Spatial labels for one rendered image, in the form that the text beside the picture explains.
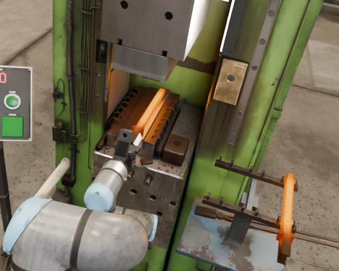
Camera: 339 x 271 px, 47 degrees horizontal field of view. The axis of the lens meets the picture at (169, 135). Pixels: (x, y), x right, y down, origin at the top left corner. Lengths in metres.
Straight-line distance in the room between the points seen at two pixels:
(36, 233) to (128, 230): 0.17
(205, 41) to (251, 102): 0.42
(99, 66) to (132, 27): 0.34
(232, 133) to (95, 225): 0.97
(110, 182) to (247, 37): 0.68
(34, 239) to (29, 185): 2.01
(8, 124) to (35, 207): 0.82
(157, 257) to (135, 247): 1.13
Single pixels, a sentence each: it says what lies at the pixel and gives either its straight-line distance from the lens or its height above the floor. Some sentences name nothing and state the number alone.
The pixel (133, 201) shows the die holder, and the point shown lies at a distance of 1.70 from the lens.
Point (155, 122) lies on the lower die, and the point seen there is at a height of 0.99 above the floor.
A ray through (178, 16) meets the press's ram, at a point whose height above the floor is 1.51.
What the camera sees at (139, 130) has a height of 1.05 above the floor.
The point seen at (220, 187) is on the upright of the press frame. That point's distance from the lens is 1.80.
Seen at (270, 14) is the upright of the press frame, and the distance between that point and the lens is 1.40.
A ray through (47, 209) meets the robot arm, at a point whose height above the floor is 1.36.
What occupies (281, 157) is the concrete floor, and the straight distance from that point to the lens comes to 3.42.
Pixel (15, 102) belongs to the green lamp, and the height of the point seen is 1.09.
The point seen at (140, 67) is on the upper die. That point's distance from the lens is 1.40.
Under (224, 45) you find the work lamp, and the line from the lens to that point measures 1.41.
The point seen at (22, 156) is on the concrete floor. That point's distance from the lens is 3.01.
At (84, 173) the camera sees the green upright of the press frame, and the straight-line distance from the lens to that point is 2.00.
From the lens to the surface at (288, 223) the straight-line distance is 1.34.
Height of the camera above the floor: 1.94
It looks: 36 degrees down
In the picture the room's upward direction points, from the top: 11 degrees clockwise
